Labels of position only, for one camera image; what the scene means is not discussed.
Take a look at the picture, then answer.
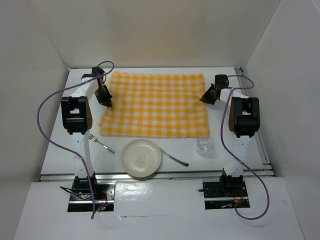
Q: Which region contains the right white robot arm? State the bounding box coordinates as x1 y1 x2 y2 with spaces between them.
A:
200 83 260 196

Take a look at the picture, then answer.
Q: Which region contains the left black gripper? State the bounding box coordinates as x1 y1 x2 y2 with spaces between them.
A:
94 84 113 107

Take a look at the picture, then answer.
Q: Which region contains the purple cable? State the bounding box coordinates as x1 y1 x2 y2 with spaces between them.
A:
220 74 270 220
36 60 116 220

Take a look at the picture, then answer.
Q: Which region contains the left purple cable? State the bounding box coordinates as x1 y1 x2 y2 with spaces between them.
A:
36 60 116 220

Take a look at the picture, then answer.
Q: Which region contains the clear plastic cup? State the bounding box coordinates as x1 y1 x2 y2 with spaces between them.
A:
196 136 215 158

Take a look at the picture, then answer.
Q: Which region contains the silver spoon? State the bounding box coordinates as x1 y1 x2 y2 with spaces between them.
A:
159 147 189 167

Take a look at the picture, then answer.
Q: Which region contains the cream round plate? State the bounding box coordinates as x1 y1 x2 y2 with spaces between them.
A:
121 139 162 178

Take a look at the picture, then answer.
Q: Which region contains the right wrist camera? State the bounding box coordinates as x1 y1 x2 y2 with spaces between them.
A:
214 74 229 89

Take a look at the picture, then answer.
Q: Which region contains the silver fork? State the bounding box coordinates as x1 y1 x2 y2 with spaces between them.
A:
88 133 118 155

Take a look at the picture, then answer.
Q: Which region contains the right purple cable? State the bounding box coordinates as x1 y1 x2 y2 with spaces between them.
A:
220 74 270 220

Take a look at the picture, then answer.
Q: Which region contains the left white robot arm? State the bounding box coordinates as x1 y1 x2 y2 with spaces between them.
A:
60 67 112 200

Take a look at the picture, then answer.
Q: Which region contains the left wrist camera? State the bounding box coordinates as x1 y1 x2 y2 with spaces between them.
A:
91 66 105 77

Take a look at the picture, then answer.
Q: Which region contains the aluminium rail frame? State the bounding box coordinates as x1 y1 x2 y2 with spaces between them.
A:
42 67 262 185

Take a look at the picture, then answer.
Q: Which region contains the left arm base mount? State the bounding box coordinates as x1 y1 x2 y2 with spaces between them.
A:
60 183 116 213

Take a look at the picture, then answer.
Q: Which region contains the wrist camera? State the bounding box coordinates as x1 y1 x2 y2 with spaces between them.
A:
214 74 229 89
91 66 105 77

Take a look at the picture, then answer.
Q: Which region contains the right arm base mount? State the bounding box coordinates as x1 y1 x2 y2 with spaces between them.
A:
198 181 251 210

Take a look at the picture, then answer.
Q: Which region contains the yellow white checkered cloth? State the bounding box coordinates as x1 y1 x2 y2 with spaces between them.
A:
99 71 210 139

